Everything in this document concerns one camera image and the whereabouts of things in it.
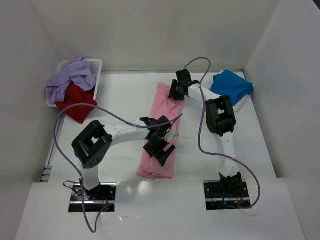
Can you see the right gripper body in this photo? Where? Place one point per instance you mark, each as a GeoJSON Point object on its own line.
{"type": "Point", "coordinates": [175, 89]}

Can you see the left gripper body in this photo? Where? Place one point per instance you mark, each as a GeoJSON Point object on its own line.
{"type": "Point", "coordinates": [158, 147]}

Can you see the pink t shirt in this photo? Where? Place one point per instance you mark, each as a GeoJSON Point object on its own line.
{"type": "Point", "coordinates": [149, 167]}

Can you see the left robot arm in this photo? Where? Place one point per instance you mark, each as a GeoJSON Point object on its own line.
{"type": "Point", "coordinates": [92, 144]}

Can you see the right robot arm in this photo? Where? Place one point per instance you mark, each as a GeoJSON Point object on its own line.
{"type": "Point", "coordinates": [220, 120]}

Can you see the white folded t shirt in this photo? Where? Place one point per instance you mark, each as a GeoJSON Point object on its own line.
{"type": "Point", "coordinates": [238, 106]}

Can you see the blue folded t shirt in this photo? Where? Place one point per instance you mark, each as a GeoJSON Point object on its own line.
{"type": "Point", "coordinates": [230, 87]}

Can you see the white laundry basket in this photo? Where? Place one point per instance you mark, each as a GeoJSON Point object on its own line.
{"type": "Point", "coordinates": [95, 67]}

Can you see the purple t shirt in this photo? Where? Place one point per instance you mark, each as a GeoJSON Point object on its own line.
{"type": "Point", "coordinates": [72, 77]}

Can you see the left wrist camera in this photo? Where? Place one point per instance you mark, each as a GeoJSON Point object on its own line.
{"type": "Point", "coordinates": [171, 135]}

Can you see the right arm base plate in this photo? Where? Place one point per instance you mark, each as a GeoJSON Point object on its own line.
{"type": "Point", "coordinates": [215, 199]}

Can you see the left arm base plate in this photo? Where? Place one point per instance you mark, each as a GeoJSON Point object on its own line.
{"type": "Point", "coordinates": [106, 197]}

